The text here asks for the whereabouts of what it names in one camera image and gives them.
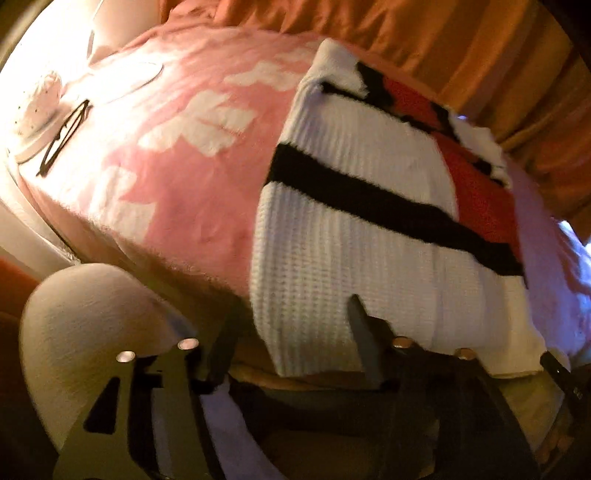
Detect black eyeglasses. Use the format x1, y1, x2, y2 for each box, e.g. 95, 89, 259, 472
37, 99, 93, 177

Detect pale lilac cloth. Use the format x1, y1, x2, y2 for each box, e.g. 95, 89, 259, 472
152, 385, 278, 480

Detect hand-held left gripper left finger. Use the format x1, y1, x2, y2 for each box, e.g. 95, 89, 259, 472
52, 307, 251, 480

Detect white cable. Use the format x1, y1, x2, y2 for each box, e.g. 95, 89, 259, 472
85, 0, 165, 106

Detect orange curtain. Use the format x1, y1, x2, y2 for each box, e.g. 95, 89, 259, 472
159, 0, 591, 217

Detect pink blanket with white print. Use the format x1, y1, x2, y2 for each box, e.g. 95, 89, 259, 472
18, 23, 591, 344

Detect white dotted cap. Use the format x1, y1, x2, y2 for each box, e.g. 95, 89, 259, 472
14, 71, 64, 139

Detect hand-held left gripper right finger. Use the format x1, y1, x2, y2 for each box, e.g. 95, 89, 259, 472
347, 294, 542, 480

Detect white knit sweater black stripes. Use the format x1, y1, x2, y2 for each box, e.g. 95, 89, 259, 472
249, 39, 548, 377

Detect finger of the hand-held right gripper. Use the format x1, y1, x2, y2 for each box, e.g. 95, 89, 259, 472
539, 351, 583, 403

